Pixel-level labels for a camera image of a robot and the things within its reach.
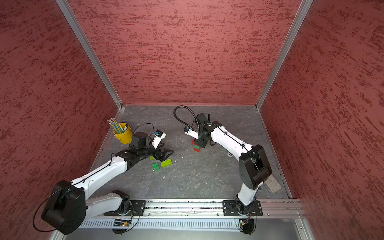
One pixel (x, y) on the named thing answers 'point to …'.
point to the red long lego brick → (193, 142)
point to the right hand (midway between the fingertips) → (200, 141)
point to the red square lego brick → (196, 150)
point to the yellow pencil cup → (126, 137)
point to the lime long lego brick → (151, 158)
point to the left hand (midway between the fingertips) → (167, 150)
